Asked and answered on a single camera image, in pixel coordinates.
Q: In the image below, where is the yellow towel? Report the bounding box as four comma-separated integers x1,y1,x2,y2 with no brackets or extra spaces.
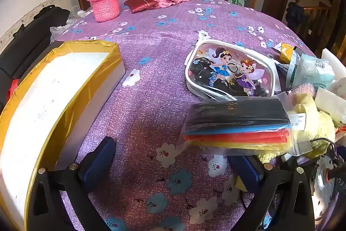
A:
257,92,336,164

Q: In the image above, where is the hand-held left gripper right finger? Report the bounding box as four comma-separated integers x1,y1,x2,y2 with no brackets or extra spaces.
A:
230,156,315,231

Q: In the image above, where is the purple floral tablecloth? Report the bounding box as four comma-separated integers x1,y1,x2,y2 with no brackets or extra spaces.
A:
51,0,325,231

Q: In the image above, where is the pink knitted bottle holder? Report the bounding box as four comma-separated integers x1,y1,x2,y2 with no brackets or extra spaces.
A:
86,0,121,23

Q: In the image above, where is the wooden stair railing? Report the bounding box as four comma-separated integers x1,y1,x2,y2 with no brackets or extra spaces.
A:
300,4,346,53

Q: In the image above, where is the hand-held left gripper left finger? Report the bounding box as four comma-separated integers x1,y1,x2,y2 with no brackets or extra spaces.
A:
27,136,117,231

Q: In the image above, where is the black bag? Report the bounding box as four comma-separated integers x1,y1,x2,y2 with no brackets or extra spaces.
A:
0,5,71,80

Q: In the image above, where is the red satin pouch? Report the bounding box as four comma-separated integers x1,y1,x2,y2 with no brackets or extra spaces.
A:
124,0,160,13

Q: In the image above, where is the bag of coloured foam sheets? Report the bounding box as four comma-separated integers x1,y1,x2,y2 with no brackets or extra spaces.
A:
180,92,311,157

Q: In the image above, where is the dark hanging garment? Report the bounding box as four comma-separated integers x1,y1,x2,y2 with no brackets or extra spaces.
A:
287,0,304,28

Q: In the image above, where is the light blue tissue pack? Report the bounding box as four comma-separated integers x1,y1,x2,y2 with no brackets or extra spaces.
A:
292,54,336,91

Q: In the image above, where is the yellow packet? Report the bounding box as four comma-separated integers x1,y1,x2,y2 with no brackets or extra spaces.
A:
278,42,298,64

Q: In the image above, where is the gold-taped white foam box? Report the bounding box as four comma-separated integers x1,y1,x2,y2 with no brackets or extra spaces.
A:
0,40,126,231

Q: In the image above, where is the cartoon fairy pouch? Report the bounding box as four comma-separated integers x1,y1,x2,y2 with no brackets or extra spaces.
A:
184,40,276,100

